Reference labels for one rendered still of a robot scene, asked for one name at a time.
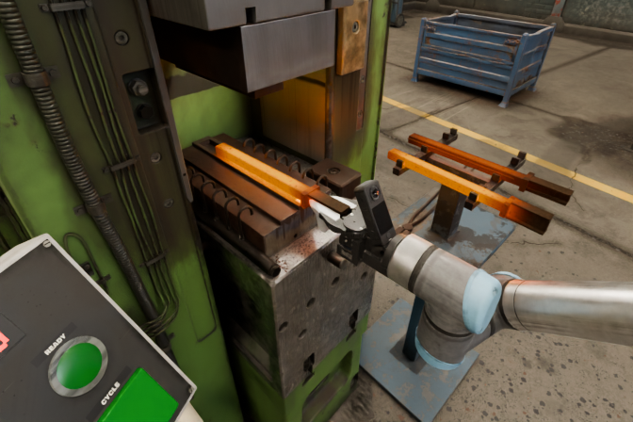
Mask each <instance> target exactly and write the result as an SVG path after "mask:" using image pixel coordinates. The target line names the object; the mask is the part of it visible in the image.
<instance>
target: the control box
mask: <svg viewBox="0 0 633 422"><path fill-rule="evenodd" d="M0 333H1V334H2V335H4V336H5V337H6V338H7V339H8V341H7V343H6V344H7V346H6V347H5V348H4V349H3V350H2V351H1V352H0V422H97V421H98V419H99V418H100V417H101V415H102V414H103V413H104V411H105V410H106V408H107V407H108V406H109V404H110V403H111V402H112V401H113V399H114V398H115V397H116V396H117V395H118V394H119V392H120V391H121V389H122V388H123V387H124V385H125V384H126V383H127V381H128V380H129V379H130V377H131V376H132V375H133V373H134V372H135V371H136V369H137V368H139V367H141V368H143V369H144V370H145V371H146V372H147V373H148V374H149V375H150V376H151V377H152V378H153V379H154V380H155V381H156V382H157V383H158V384H160V385H161V386H162V387H163V388H164V389H165V390H166V391H167V392H168V393H169V394H170V395H171V396H172V397H173V398H174V399H175V400H176V401H177V402H178V403H179V405H178V407H177V409H176V411H175V412H174V414H173V415H172V417H171V419H170V421H169V422H178V420H179V418H180V417H181V415H182V413H183V412H184V410H185V408H186V406H187V405H188V403H189V402H190V400H191V398H192V397H193V395H194V393H195V391H196V390H197V386H196V385H195V384H194V383H193V382H192V381H191V380H190V379H189V378H188V377H187V376H186V375H185V374H184V373H183V372H182V371H181V370H180V368H179V367H178V366H177V365H176V364H175V363H174V362H173V361H172V360H171V359H170V358H169V357H168V356H167V355H166V354H165V353H164V352H163V351H162V350H161V349H160V348H159V347H158V346H157V345H156V344H155V343H154V342H153V341H152V340H151V339H150V338H149V337H148V336H147V334H146V333H145V332H144V331H143V330H142V329H141V328H140V327H139V326H138V325H137V324H136V323H135V322H134V321H133V320H132V319H131V318H130V317H129V316H128V315H127V314H126V313H125V312H124V311H123V310H122V309H121V308H120V307H119V306H118V305H117V304H116V303H115V302H114V300H113V299H111V298H110V297H109V296H108V295H107V293H106V292H105V291H104V290H103V289H102V288H101V287H100V286H99V285H98V284H97V283H95V282H94V281H93V280H92V279H91V278H90V276H89V275H88V274H87V273H86V272H85V271H84V270H83V269H82V268H81V267H80V266H79V265H78V264H77V263H76V262H75V261H74V260H73V259H72V258H71V256H70V255H69V254H68V253H66V252H65V251H64V250H63V249H62V248H61V247H60V246H59V245H58V244H57V243H56V242H55V240H54V239H53V238H52V237H50V236H49V235H48V234H43V235H39V236H37V237H35V238H32V239H30V240H28V241H26V242H24V243H22V244H20V245H17V246H15V247H14V248H12V249H11V250H10V251H8V252H6V253H5V254H3V255H2V256H0ZM79 343H91V344H93V345H95V346H96V347H97V348H98V349H99V350H100V351H101V354H102V366H101V369H100V371H99V373H98V375H97V376H96V378H95V379H94V380H93V381H92V382H91V383H89V384H88V385H87V386H84V387H82V388H79V389H68V388H66V387H64V386H62V385H61V383H60V382H59V381H58V378H57V365H58V362H59V360H60V358H61V356H62V355H63V354H64V353H65V351H67V350H68V349H69V348H71V347H72V346H74V345H77V344H79Z"/></svg>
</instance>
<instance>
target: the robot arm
mask: <svg viewBox="0 0 633 422"><path fill-rule="evenodd" d="M354 193H355V196H356V199H357V201H355V200H352V199H348V198H344V197H342V198H340V197H336V196H332V197H334V198H336V199H337V200H339V201H341V202H343V203H346V204H347V205H349V206H350V210H349V211H348V215H347V216H346V217H342V219H340V214H338V213H336V212H334V211H332V209H330V208H328V207H326V206H324V205H322V204H321V203H318V202H316V201H314V200H309V204H310V206H311V208H312V210H313V211H314V213H316V220H317V225H318V228H319V230H320V231H321V232H323V233H326V232H327V231H328V230H329V229H330V230H331V231H333V232H334V233H337V234H341V235H340V236H339V243H340V245H342V246H343V247H342V246H340V245H339V244H337V250H336V253H338V254H339V255H341V256H342V257H344V258H345V259H347V260H348V261H350V262H351V263H352V264H353V265H355V266H356V267H357V266H359V265H360V264H361V263H362V262H364V263H365V264H367V265H368V266H370V267H372V268H374V269H375V270H377V271H378V272H379V273H380V274H382V275H384V276H385V277H387V278H389V279H391V280H392V281H394V282H395V283H397V284H399V285H400V286H402V287H403V288H405V289H407V290H408V291H410V292H412V293H413V294H415V295H416V296H417V297H418V298H420V299H421V300H424V301H425V303H424V307H423V310H422V314H421V317H420V320H419V323H418V326H417V327H416V330H415V346H416V349H417V351H418V353H419V354H420V356H421V357H422V358H423V359H424V360H425V361H426V362H427V363H428V364H430V365H432V366H434V367H436V368H439V369H443V370H451V369H454V368H456V367H458V366H459V365H460V364H462V363H463V361H464V359H465V354H466V353H467V352H468V351H469V350H471V349H473V348H474V347H476V346H477V345H479V344H480V343H482V342H483V341H485V340H486V339H488V338H489V337H491V336H492V335H494V334H495V333H497V332H499V331H500V330H502V329H511V330H516V331H523V332H527V331H532V332H538V333H550V334H555V335H561V336H568V337H574V338H580V339H586V340H592V341H598V342H605V343H611V344H616V345H623V346H629V347H633V282H598V281H531V280H523V279H521V278H519V277H518V276H516V275H514V274H512V273H509V272H505V271H500V272H496V273H493V274H490V275H489V274H487V273H486V272H485V271H484V270H483V269H478V268H475V267H473V266H472V265H470V264H468V263H466V262H464V261H463V260H461V259H460V258H458V257H456V256H454V255H452V254H450V253H448V252H446V251H444V250H442V249H440V248H438V247H436V246H435V245H433V244H431V243H429V242H428V241H426V240H425V239H423V238H421V237H419V236H417V235H414V234H410V235H404V234H398V235H396V231H395V228H394V225H393V222H392V220H391V217H390V214H389V211H388V208H387V205H386V202H385V199H384V197H383V194H382V191H381V186H380V184H379V181H378V180H369V181H365V182H363V183H362V184H360V185H359V186H357V187H356V188H355V189H354ZM342 250H344V252H346V253H349V254H351V255H352V257H351V260H350V259H349V258H347V256H345V255H344V254H342ZM359 257H360V260H359Z"/></svg>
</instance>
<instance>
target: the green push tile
mask: <svg viewBox="0 0 633 422"><path fill-rule="evenodd" d="M178 405H179V403H178V402H177V401H176V400H175V399H174V398H173V397H172V396H171V395H170V394H169V393H168V392H167V391H166V390H165V389H164V388H163V387H162V386H161V385H160V384H158V383H157V382H156V381H155V380H154V379H153V378H152V377H151V376H150V375H149V374H148V373H147V372H146V371H145V370H144V369H143V368H141V367H139V368H137V369H136V371H135V372H134V373H133V375H132V376H131V377H130V379H129V380H128V381H127V383H126V384H125V385H124V387H123V388H122V389H121V391H120V392H119V394H118V395H117V396H116V397H115V398H114V399H113V401H112V402H111V403H110V404H109V406H108V407H107V408H106V410H105V411H104V413H103V414H102V415H101V417H100V418H99V419H98V421H97V422H169V421H170V419H171V417H172V415H173V414H174V412H175V411H176V409H177V407H178Z"/></svg>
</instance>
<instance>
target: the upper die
mask: <svg viewBox="0 0 633 422"><path fill-rule="evenodd" d="M150 17H151V21H152V25H153V29H154V36H155V41H156V44H157V49H158V53H159V56H160V58H161V59H163V60H166V61H168V62H170V63H172V64H175V65H178V66H180V67H183V68H185V69H188V70H190V71H193V72H194V73H199V74H201V75H204V76H206V77H209V78H211V79H214V80H216V81H219V82H221V83H223V84H226V85H228V86H231V87H233V88H236V89H240V90H243V91H245V92H248V93H249V92H252V91H255V90H258V89H262V88H265V87H269V86H272V85H275V84H278V83H281V82H284V81H286V80H289V79H292V78H296V77H299V76H302V75H305V74H308V73H312V72H315V71H318V70H322V69H325V68H328V67H331V66H333V65H334V33H335V9H324V10H323V11H319V12H314V13H308V14H302V15H298V16H292V17H287V18H282V19H277V20H271V21H266V22H261V23H251V22H247V24H245V25H241V26H235V27H230V28H224V29H220V30H214V31H207V30H203V29H200V28H197V27H193V26H189V25H185V24H178V23H176V22H172V21H168V20H164V19H160V18H157V17H154V16H150Z"/></svg>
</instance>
